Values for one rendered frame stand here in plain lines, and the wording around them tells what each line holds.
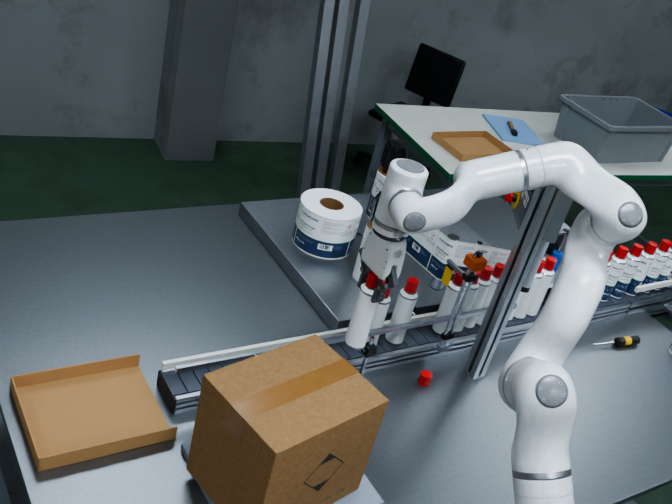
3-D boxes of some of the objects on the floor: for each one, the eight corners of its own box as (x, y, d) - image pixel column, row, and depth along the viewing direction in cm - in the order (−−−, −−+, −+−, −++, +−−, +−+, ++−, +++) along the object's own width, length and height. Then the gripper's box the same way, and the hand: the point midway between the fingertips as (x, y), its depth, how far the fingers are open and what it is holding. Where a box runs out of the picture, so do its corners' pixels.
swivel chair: (410, 158, 560) (445, 44, 518) (445, 196, 520) (486, 76, 478) (342, 156, 537) (373, 36, 495) (374, 195, 497) (410, 69, 455)
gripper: (356, 208, 177) (337, 274, 187) (398, 250, 166) (376, 318, 175) (383, 206, 182) (363, 271, 191) (426, 247, 170) (403, 314, 179)
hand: (371, 287), depth 182 cm, fingers closed on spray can, 5 cm apart
